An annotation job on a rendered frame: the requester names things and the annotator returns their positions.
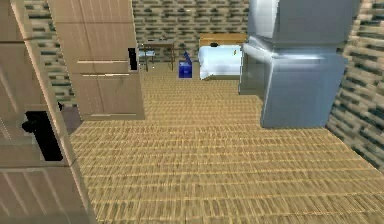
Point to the blue open box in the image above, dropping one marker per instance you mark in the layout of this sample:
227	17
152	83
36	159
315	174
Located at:
185	68

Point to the white bed with wooden headboard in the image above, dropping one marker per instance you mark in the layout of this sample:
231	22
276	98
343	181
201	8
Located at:
220	60

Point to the dark wooden table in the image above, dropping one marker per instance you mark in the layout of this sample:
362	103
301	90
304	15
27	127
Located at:
160	45

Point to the small black object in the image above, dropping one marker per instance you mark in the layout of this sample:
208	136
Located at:
213	44

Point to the tan wooden room door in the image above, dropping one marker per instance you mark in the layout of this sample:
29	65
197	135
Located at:
100	66
20	83

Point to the silver fridge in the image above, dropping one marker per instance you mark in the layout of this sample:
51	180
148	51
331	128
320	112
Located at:
296	73

